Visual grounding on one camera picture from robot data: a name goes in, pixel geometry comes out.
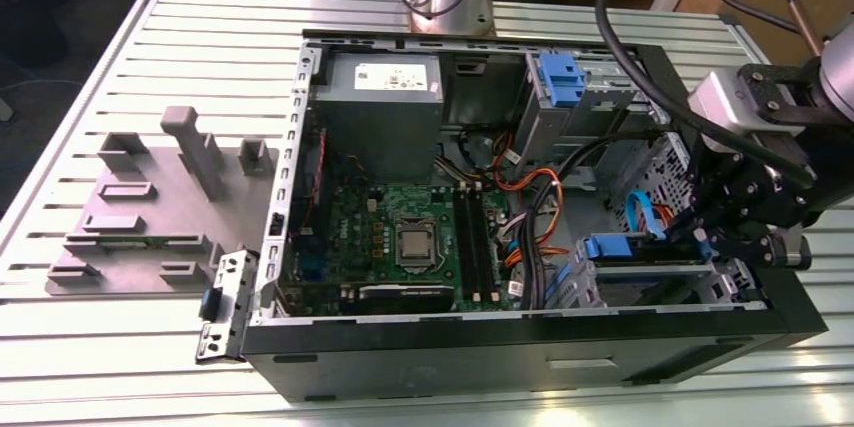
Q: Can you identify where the CPU socket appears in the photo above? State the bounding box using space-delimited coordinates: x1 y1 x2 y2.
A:
392 216 444 271

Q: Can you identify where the orange wire bundle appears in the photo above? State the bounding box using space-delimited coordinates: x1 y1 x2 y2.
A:
490 131 570 268

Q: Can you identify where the black RAM slot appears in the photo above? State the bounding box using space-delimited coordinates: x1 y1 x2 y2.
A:
469 181 504 304
454 181 486 306

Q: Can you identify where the brown braided cable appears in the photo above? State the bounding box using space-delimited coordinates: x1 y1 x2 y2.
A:
765 0 827 56

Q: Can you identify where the metal disk bay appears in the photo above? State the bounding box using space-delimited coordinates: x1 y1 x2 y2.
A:
573 231 756 308

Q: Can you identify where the metal expansion slot bracket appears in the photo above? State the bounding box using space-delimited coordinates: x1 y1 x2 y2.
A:
194 249 261 366

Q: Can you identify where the yellow black wire bundle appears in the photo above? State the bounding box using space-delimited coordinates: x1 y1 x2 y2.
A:
432 155 486 183

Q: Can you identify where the grey power supply unit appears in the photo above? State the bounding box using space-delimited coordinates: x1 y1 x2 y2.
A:
313 54 446 183

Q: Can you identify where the hard disk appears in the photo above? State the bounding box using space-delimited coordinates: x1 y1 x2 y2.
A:
584 232 713 268

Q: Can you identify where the blue data wire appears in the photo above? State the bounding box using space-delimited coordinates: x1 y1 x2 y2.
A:
626 189 670 244

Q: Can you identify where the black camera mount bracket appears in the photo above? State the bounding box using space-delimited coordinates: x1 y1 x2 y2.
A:
733 61 843 123

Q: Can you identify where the silver CPU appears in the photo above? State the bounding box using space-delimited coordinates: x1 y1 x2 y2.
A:
398 227 437 261

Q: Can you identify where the grey parts rack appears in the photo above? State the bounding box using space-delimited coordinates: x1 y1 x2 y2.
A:
43 105 282 296

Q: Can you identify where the blue drive latch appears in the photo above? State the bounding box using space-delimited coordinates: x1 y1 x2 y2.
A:
541 52 588 109

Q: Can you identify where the green RAM stick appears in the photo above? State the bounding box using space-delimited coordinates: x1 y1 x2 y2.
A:
98 238 167 252

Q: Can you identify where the black graphics card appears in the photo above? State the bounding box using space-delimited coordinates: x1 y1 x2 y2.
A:
338 282 457 317

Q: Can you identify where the thick black internal cable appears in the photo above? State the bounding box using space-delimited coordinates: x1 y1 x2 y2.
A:
517 129 660 311

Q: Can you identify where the green motherboard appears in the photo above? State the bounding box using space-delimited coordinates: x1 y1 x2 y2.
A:
286 181 533 316

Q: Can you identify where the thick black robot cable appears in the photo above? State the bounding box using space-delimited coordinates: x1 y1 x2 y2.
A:
593 0 820 183

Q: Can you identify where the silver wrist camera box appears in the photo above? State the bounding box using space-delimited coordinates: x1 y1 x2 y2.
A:
686 69 809 153

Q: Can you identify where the metal optical drive cage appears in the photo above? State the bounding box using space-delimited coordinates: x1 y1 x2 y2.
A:
517 49 669 163

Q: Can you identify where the black PC case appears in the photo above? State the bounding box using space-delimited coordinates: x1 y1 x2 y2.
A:
239 29 829 403

